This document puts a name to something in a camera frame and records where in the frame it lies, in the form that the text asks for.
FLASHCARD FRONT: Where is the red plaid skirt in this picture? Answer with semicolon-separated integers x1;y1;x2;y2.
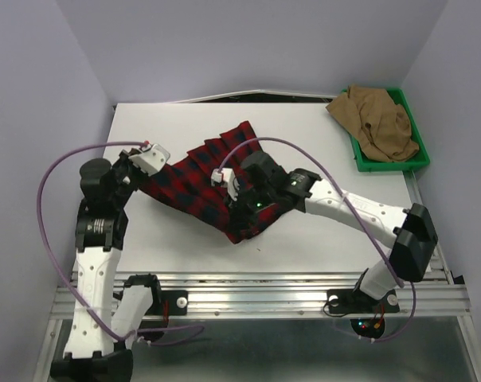
141;121;284;244

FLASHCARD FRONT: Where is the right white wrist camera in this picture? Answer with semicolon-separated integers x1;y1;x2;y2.
210;168;240;201

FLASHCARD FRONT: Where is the green plastic bin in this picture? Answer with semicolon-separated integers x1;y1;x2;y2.
350;88;430;173

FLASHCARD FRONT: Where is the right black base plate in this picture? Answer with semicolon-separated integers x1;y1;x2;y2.
323;289;400;316

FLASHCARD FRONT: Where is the aluminium rail frame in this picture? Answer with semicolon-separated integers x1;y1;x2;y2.
33;170;481;382

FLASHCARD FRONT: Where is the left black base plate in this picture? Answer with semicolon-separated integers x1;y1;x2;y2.
146;290;189;318

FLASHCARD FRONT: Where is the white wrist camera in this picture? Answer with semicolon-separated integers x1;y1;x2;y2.
210;168;240;201
128;143;170;177

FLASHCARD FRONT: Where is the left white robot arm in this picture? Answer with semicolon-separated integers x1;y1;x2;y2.
50;144;170;381

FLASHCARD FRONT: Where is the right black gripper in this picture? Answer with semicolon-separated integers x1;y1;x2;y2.
224;182;276;233

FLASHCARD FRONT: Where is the tan brown skirt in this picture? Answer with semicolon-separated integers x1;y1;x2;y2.
327;84;420;162

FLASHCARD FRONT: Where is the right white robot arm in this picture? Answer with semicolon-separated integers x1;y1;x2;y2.
211;151;438;310

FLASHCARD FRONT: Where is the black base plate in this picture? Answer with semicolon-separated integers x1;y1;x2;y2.
146;290;189;318
323;289;400;316

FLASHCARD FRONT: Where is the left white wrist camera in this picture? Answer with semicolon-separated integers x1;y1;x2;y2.
128;143;170;177

